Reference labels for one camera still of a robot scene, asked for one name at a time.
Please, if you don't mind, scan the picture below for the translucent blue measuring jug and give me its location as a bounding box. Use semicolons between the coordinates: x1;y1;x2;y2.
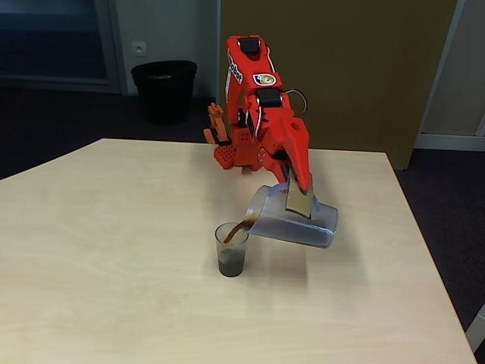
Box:
244;166;339;249

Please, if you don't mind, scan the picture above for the white motor cable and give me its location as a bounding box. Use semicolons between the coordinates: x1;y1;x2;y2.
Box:
246;88;308;140

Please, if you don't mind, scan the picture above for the dark glass window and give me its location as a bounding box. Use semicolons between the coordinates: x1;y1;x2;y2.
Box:
0;0;128;96

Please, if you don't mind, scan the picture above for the light grey furniture corner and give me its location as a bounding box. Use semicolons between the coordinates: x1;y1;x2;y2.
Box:
465;303;485;354

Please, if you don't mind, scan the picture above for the orange table clamp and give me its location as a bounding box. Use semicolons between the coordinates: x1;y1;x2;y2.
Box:
202;102;232;146

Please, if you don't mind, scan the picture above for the clear plastic cup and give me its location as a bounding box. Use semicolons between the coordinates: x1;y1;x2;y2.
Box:
214;222;250;278

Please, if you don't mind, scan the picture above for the black waste bin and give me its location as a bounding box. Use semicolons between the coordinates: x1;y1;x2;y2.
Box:
130;60;198;125

